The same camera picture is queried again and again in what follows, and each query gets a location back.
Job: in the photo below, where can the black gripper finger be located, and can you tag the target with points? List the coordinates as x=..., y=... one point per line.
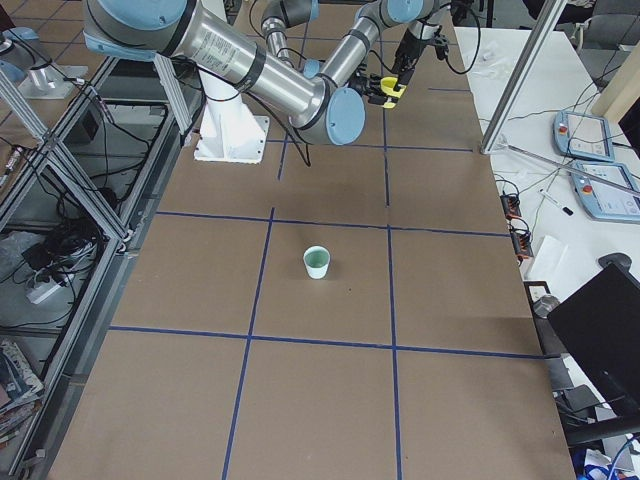
x=404, y=72

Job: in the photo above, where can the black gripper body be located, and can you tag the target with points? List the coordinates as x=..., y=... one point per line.
x=369, y=87
x=411, y=48

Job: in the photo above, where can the yellow plastic cup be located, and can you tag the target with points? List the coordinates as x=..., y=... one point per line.
x=392, y=91

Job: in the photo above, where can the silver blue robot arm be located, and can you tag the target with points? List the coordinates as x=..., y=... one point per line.
x=346, y=65
x=323, y=109

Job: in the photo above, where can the light green plastic cup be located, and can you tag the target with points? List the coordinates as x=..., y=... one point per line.
x=316, y=260

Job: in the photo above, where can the stack of magazines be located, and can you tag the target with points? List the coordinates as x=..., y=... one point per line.
x=21, y=389

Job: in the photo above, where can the clear plastic bag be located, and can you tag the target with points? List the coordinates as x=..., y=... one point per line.
x=493, y=63

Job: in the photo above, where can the upper teach pendant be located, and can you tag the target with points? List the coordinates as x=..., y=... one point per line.
x=583, y=136

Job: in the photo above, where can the teach pendant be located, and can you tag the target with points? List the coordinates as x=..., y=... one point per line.
x=606, y=190
x=583, y=136

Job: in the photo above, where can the orange black connector block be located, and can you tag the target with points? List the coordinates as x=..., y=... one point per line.
x=519, y=230

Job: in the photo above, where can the black white marker pen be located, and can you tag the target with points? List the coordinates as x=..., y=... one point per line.
x=565, y=209

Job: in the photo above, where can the lower teach pendant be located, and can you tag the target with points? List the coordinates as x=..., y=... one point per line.
x=606, y=190

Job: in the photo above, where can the white paper sheet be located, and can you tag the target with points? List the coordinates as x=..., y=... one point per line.
x=551, y=262

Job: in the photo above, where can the long metal rod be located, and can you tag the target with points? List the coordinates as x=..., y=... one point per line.
x=508, y=147

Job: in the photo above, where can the brown paper table cover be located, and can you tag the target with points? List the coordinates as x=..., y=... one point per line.
x=415, y=357

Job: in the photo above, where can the black monitor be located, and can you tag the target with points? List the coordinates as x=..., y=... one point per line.
x=599, y=327

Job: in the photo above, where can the white power strip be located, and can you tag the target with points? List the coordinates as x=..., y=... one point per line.
x=43, y=290

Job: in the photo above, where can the aluminium frame post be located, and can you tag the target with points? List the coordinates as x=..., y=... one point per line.
x=545, y=24

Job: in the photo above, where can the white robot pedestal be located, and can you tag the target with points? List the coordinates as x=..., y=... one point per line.
x=229, y=131

